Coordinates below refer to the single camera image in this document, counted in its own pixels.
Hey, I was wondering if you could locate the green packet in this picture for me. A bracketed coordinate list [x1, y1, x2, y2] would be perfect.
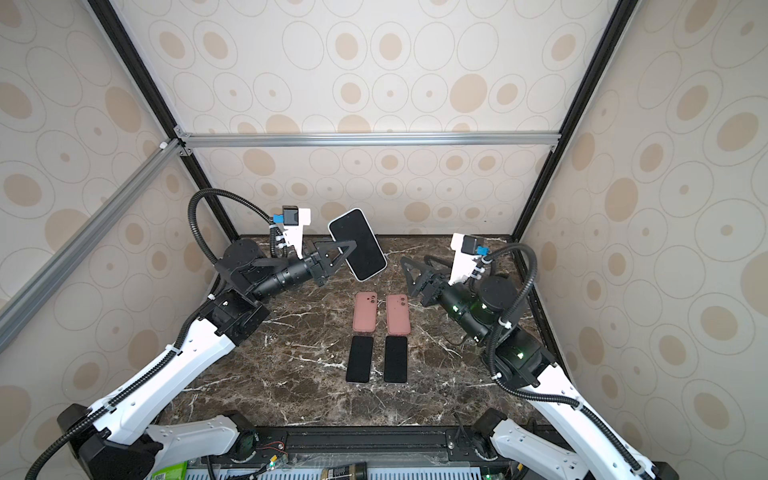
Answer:
[151, 463, 187, 480]

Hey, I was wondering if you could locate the black corner frame post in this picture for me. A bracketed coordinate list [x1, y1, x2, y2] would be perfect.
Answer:
[510, 0, 640, 241]
[86, 0, 240, 244]

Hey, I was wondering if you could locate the horizontal aluminium rail back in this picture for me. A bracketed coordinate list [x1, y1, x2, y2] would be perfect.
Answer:
[180, 131, 560, 148]

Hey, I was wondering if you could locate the phone with black screen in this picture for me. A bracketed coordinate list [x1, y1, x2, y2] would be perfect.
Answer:
[384, 336, 408, 383]

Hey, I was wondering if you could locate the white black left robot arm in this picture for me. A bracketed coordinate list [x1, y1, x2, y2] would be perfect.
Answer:
[58, 239, 356, 479]

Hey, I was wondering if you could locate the black corner frame post right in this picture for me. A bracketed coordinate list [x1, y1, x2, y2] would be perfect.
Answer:
[510, 0, 640, 241]

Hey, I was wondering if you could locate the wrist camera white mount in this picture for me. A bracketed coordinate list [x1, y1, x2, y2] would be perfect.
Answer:
[270, 205, 312, 259]
[448, 233, 492, 285]

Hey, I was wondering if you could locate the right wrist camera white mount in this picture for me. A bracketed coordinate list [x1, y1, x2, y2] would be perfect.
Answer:
[448, 233, 492, 285]

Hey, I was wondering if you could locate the dark bottle at front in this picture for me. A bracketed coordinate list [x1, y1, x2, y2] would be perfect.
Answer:
[320, 462, 368, 480]

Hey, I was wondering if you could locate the pink phone case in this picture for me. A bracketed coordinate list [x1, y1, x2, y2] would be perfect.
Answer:
[352, 292, 378, 333]
[386, 294, 411, 336]

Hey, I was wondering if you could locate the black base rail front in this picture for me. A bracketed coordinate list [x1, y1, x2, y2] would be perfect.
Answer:
[119, 424, 541, 480]

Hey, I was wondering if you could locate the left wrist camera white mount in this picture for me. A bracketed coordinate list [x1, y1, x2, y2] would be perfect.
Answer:
[270, 205, 312, 259]

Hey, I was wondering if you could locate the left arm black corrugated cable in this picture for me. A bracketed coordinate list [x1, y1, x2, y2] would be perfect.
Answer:
[23, 188, 283, 480]

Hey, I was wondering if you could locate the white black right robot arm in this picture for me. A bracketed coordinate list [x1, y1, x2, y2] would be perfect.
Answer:
[403, 263, 679, 479]

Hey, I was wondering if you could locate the light blue cased phone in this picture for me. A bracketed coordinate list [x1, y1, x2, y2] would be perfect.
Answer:
[328, 208, 387, 282]

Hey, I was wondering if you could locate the black corner frame post left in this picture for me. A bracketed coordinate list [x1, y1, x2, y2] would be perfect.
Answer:
[86, 0, 240, 244]

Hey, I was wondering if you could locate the diagonal aluminium rail left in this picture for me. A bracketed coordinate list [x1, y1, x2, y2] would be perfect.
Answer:
[1, 139, 181, 350]

